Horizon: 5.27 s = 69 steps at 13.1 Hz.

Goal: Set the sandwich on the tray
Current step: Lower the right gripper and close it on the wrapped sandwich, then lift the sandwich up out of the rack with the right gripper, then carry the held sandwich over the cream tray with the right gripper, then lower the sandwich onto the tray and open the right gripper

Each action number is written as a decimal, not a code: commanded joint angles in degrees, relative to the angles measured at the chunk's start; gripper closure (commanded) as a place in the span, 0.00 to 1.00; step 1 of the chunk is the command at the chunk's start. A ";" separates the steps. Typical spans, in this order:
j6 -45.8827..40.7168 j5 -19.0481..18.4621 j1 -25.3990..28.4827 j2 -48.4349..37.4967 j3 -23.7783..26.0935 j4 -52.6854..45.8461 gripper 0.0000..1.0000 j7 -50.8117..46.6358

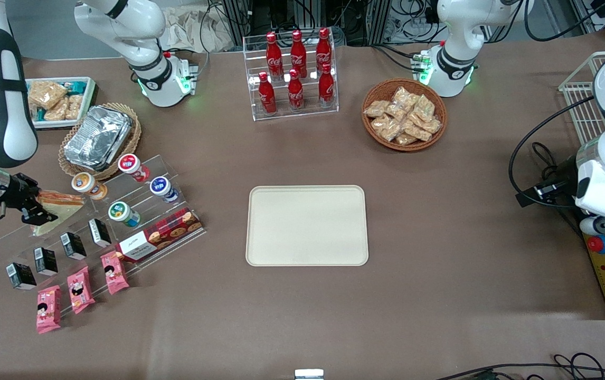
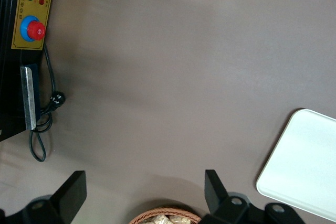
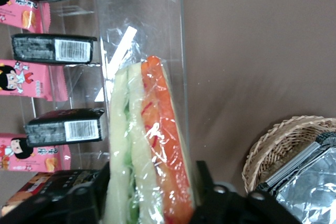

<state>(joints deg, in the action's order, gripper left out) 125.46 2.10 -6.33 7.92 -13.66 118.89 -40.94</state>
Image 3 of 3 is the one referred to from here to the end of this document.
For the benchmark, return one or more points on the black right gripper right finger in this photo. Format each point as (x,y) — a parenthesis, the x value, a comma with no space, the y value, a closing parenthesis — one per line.
(225,208)

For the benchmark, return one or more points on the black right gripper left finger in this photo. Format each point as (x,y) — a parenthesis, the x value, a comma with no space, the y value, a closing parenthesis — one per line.
(78,205)

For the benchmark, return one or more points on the plastic triangle sandwich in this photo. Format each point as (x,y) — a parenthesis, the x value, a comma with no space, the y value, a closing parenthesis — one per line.
(147,142)

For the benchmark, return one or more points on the red tartan cookie box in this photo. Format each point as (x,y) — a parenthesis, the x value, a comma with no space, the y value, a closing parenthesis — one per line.
(23,192)

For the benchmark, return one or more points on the pink cartoon snack bag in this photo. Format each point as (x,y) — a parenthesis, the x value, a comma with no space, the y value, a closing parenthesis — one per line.
(26,79)
(26,153)
(21,11)

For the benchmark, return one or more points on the aluminium foil container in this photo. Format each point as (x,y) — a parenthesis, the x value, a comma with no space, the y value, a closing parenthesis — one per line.
(315,190)
(288,167)

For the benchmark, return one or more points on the light wicker basket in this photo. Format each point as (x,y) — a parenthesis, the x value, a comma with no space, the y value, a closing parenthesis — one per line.
(275,140)

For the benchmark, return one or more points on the clear acrylic tiered stand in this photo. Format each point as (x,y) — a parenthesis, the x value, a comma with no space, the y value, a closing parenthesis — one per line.
(157,11)

